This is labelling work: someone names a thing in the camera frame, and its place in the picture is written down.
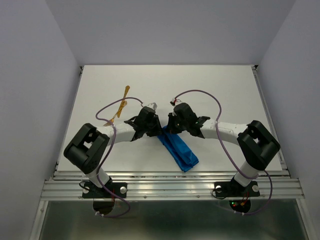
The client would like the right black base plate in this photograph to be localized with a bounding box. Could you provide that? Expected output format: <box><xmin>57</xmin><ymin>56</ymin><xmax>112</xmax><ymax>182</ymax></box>
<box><xmin>213</xmin><ymin>180</ymin><xmax>260</xmax><ymax>198</ymax></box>

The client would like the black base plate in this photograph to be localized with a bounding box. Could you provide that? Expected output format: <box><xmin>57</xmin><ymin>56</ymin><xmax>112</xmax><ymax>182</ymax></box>
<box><xmin>213</xmin><ymin>180</ymin><xmax>260</xmax><ymax>198</ymax></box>
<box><xmin>79</xmin><ymin>181</ymin><xmax>128</xmax><ymax>199</ymax></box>

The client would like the blue cloth napkin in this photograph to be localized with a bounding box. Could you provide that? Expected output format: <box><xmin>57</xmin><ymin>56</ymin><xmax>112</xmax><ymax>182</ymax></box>
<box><xmin>157</xmin><ymin>126</ymin><xmax>199</xmax><ymax>173</ymax></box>

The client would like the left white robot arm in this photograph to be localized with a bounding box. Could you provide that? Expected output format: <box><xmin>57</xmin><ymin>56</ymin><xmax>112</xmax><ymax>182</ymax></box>
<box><xmin>63</xmin><ymin>102</ymin><xmax>162</xmax><ymax>197</ymax></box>

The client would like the gold knife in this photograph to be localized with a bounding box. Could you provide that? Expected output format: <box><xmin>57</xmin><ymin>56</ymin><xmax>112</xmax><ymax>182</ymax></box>
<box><xmin>116</xmin><ymin>85</ymin><xmax>130</xmax><ymax>118</ymax></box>

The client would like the gold ornate fork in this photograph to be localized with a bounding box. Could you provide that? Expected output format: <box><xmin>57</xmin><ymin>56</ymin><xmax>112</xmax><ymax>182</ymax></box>
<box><xmin>103</xmin><ymin>111</ymin><xmax>118</xmax><ymax>127</ymax></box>

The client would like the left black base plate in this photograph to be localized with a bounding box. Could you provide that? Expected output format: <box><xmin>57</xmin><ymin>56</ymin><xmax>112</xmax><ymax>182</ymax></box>
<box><xmin>79</xmin><ymin>181</ymin><xmax>128</xmax><ymax>199</ymax></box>

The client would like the aluminium rail frame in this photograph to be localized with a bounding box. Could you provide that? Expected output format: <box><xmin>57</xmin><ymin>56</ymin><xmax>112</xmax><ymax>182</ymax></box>
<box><xmin>29</xmin><ymin>65</ymin><xmax>320</xmax><ymax>240</ymax></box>

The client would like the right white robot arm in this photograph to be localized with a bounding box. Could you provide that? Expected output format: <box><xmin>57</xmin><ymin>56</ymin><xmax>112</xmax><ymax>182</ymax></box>
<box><xmin>166</xmin><ymin>102</ymin><xmax>281</xmax><ymax>195</ymax></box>

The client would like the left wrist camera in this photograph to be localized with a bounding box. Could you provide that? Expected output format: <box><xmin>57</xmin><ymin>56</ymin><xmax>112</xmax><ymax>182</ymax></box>
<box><xmin>146</xmin><ymin>102</ymin><xmax>158</xmax><ymax>111</ymax></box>

